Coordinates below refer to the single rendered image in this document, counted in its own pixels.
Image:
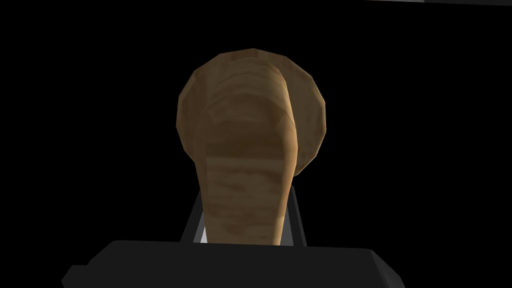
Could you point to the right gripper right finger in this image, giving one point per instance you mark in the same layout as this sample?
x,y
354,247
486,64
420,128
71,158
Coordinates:
x,y
294,228

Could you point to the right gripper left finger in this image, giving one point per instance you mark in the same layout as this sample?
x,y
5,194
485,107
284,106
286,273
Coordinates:
x,y
194,224

